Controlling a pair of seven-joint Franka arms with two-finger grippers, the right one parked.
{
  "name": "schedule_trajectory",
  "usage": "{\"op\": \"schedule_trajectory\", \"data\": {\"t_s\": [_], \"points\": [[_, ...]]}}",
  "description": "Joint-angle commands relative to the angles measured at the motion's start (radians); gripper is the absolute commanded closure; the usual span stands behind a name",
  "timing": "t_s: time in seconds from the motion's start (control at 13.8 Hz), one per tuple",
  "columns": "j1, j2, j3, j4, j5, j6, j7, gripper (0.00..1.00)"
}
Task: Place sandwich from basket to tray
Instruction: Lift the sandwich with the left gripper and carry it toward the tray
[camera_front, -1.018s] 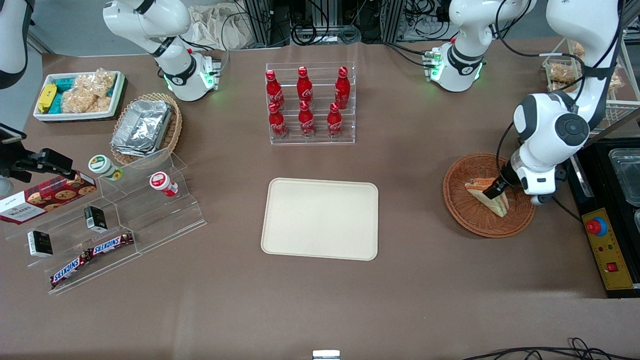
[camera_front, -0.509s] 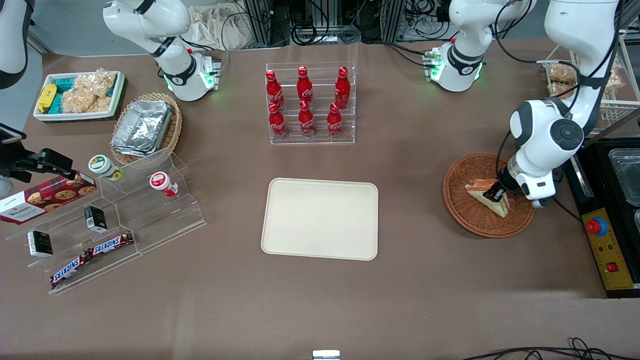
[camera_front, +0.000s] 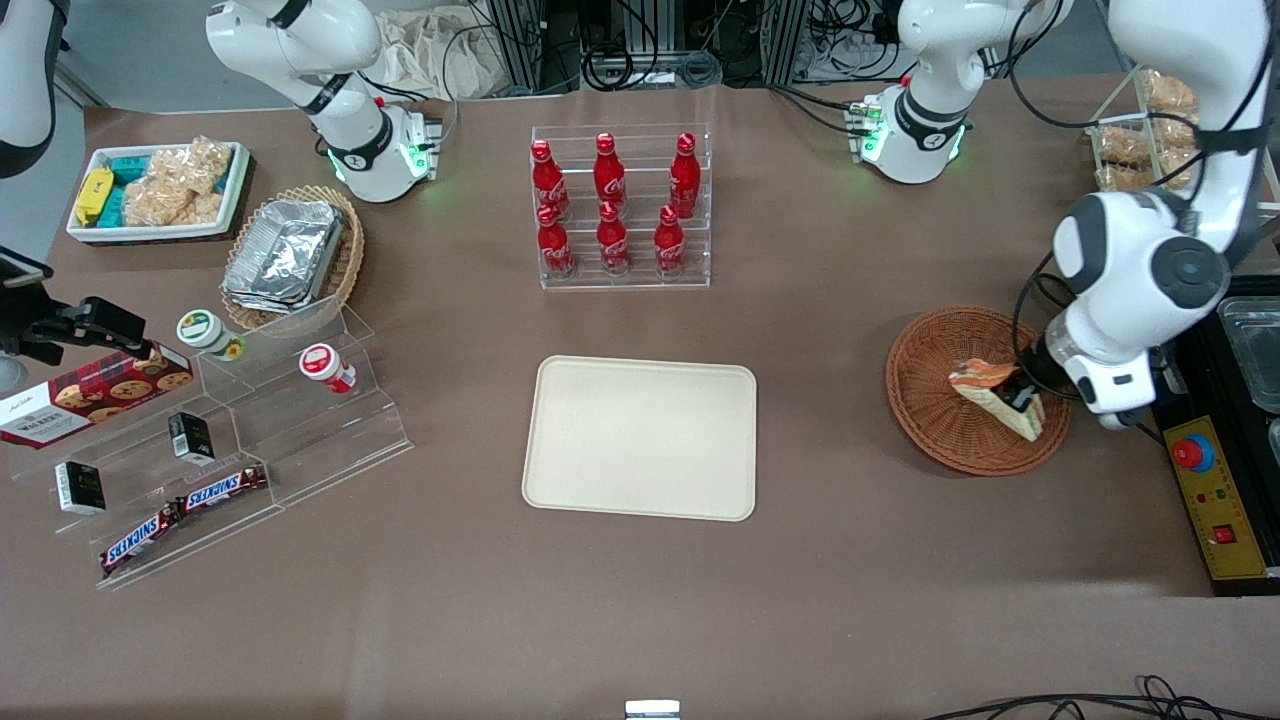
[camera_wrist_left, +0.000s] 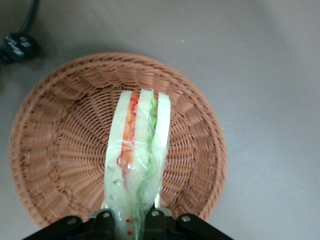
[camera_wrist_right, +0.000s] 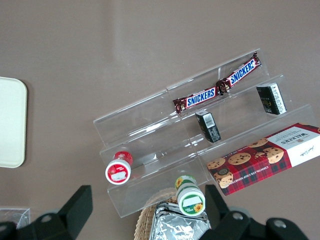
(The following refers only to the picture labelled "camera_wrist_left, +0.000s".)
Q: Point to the plastic triangle sandwich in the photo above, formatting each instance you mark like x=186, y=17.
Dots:
x=140, y=150

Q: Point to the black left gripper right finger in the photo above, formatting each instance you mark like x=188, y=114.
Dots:
x=157, y=225

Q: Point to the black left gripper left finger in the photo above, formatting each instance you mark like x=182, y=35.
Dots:
x=103, y=225

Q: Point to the round brown wicker basket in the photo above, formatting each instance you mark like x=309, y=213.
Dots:
x=62, y=140

